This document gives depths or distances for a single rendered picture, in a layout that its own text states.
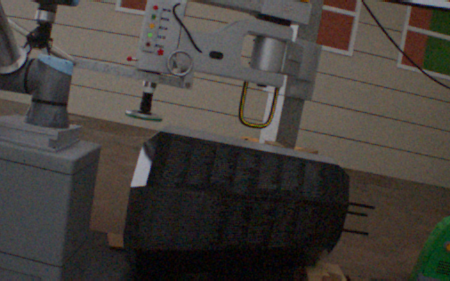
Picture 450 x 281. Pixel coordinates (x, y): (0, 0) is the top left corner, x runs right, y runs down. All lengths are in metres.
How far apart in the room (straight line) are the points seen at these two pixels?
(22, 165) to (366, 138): 7.81
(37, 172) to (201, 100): 7.20
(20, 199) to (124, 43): 7.36
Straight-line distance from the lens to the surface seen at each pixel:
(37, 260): 2.11
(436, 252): 3.84
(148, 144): 2.92
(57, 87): 2.10
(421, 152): 9.66
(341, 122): 9.22
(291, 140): 3.85
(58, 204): 2.01
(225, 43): 3.07
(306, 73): 3.74
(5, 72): 2.13
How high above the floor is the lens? 1.27
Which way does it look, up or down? 7 degrees down
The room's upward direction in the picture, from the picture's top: 11 degrees clockwise
